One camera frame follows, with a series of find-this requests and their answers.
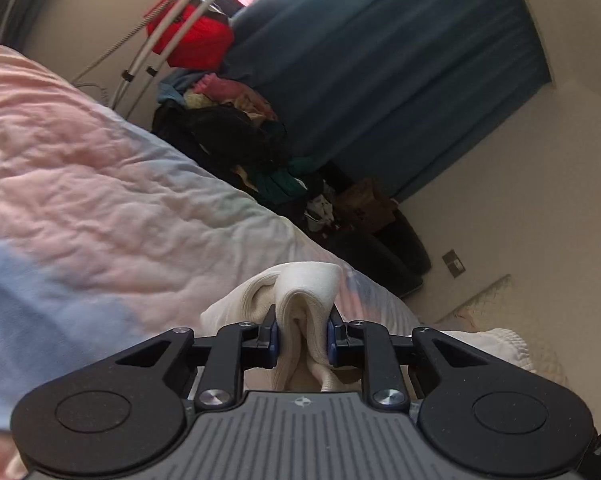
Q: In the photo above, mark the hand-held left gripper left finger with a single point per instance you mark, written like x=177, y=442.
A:
x=274, y=342

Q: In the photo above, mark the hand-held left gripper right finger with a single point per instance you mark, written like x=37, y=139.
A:
x=331, y=342

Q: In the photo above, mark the black clothes pile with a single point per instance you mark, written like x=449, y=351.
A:
x=215, y=135

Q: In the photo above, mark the white patterned cloth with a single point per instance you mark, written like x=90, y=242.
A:
x=320, y=215

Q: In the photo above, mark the green cloth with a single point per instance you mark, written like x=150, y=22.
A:
x=280, y=182

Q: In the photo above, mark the pastel bed blanket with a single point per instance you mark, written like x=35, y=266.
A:
x=105, y=185

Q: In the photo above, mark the pink cloth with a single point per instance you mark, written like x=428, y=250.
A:
x=230, y=95

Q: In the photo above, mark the light blue cloth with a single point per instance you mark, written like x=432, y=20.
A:
x=175, y=90

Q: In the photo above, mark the wide blue curtain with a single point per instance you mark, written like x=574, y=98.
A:
x=380, y=60

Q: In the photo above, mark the red bag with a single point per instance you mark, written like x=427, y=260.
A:
x=200, y=35

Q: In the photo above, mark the garment steamer with white poles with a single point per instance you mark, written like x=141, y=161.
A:
x=190, y=15

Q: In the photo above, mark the wall socket plate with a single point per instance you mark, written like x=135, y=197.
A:
x=454, y=263

